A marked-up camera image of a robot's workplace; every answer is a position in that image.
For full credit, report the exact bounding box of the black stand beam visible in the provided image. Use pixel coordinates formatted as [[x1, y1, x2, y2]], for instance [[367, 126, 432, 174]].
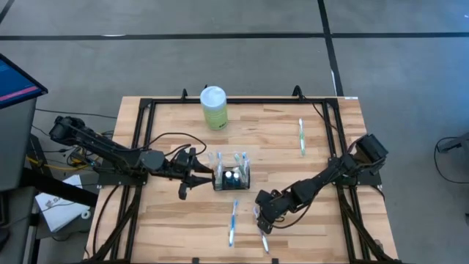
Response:
[[21, 168, 100, 208]]

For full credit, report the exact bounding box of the white printed box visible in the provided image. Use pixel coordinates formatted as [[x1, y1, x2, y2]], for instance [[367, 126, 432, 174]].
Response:
[[34, 175, 92, 233]]

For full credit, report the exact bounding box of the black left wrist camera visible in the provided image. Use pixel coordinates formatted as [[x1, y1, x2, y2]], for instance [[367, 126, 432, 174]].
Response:
[[175, 146, 194, 162]]

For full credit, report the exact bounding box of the grey stand foot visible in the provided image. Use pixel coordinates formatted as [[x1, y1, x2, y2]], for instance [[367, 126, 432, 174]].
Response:
[[437, 132, 469, 154]]

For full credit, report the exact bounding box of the blue toothbrush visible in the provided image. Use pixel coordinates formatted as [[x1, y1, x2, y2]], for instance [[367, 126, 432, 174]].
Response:
[[215, 151, 224, 184], [228, 199, 240, 248]]

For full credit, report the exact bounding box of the purple toothbrush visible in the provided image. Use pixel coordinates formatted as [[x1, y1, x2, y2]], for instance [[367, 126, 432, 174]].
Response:
[[252, 205, 270, 254]]

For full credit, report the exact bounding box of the black aluminium table frame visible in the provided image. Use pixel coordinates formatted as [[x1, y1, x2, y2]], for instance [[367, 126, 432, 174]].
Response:
[[86, 84, 402, 264]]

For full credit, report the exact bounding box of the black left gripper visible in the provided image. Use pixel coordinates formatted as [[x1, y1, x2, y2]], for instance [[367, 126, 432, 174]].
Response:
[[160, 158, 215, 201]]

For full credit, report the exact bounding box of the green wipes canister white lid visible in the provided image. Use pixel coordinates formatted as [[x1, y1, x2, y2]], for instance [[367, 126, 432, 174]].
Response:
[[199, 85, 229, 131]]

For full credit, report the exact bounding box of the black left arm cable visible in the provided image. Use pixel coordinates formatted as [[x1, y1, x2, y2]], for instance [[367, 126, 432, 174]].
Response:
[[144, 131, 208, 157]]

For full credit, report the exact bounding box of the grey cabinet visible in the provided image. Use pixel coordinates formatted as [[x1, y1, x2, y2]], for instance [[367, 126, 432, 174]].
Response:
[[0, 97, 37, 192]]

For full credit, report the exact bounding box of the black wire caddy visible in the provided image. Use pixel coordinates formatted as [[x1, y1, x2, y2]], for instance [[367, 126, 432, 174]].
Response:
[[211, 164, 251, 191]]

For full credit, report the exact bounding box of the blue screen monitor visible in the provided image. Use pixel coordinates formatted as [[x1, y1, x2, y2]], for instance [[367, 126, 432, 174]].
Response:
[[0, 53, 49, 110]]

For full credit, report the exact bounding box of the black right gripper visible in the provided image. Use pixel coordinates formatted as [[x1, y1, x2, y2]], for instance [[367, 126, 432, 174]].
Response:
[[256, 188, 292, 235]]

